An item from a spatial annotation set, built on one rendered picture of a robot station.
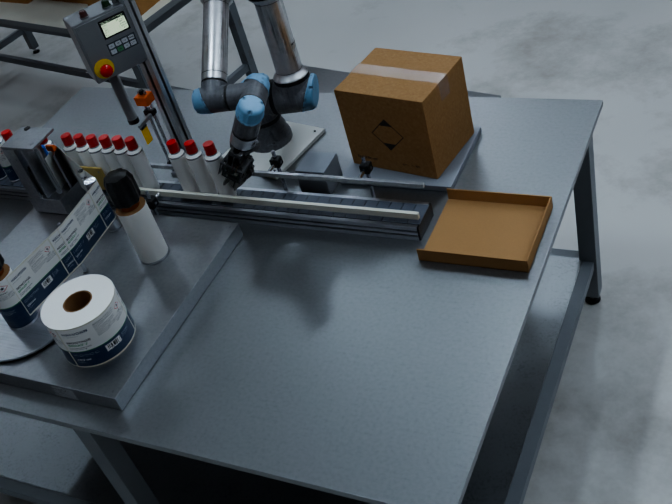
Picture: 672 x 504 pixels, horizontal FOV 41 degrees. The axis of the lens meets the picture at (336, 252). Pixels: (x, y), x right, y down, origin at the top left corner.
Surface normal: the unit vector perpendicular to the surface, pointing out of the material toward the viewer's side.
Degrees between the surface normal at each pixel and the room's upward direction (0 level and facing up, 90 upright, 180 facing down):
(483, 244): 0
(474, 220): 0
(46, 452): 0
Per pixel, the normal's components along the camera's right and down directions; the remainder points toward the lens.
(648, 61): -0.24, -0.73
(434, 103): 0.81, 0.22
